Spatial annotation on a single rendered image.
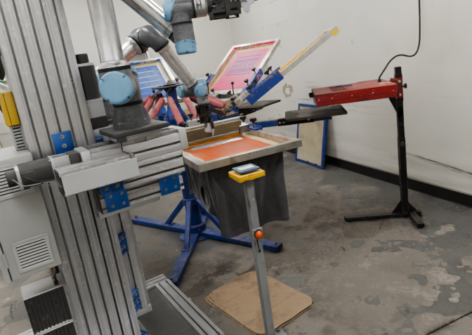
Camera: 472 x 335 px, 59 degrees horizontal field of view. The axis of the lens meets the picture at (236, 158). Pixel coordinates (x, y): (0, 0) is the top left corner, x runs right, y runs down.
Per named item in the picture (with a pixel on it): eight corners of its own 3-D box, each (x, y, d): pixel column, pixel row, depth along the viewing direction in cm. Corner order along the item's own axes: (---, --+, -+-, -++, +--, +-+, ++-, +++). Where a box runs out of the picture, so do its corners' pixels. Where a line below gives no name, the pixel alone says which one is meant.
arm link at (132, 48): (73, 85, 204) (149, 20, 223) (65, 86, 217) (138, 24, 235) (90, 104, 210) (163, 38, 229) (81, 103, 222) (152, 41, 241)
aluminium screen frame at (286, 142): (302, 146, 220) (301, 139, 219) (199, 172, 199) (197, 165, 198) (242, 130, 291) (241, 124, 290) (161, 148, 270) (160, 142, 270)
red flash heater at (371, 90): (388, 91, 336) (387, 76, 333) (403, 97, 292) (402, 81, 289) (312, 101, 345) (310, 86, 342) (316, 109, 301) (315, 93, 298)
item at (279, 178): (292, 220, 236) (283, 147, 225) (219, 244, 220) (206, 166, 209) (289, 218, 238) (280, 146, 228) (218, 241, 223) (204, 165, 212)
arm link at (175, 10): (166, 25, 151) (161, 1, 149) (196, 21, 152) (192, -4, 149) (165, 24, 143) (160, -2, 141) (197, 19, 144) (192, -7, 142)
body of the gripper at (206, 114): (197, 123, 262) (194, 104, 259) (210, 121, 265) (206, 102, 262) (201, 124, 255) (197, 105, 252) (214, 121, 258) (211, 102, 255)
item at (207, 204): (230, 219, 222) (220, 161, 214) (215, 224, 219) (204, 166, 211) (202, 197, 264) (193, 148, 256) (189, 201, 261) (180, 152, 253)
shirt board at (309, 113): (341, 114, 342) (341, 104, 340) (348, 122, 303) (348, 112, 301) (185, 133, 362) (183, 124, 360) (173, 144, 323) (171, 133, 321)
